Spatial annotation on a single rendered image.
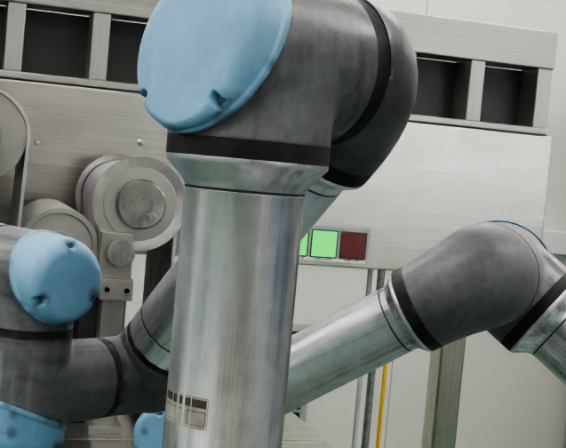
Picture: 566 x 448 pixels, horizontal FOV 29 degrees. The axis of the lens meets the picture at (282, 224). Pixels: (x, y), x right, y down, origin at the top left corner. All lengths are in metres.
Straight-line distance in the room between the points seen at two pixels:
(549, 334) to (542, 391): 3.90
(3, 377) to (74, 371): 0.06
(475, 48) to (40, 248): 1.49
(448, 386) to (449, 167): 0.52
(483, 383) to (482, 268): 3.87
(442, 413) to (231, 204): 1.81
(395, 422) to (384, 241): 2.73
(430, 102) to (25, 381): 1.50
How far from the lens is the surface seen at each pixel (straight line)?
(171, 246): 1.78
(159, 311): 1.01
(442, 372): 2.50
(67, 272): 0.96
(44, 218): 1.75
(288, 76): 0.74
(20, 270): 0.96
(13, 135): 1.74
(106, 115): 2.08
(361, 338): 1.19
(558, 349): 1.29
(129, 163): 1.75
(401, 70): 0.82
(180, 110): 0.74
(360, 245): 2.20
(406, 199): 2.24
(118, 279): 1.70
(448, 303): 1.16
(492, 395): 5.07
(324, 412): 4.78
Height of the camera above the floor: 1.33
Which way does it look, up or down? 3 degrees down
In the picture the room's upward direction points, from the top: 5 degrees clockwise
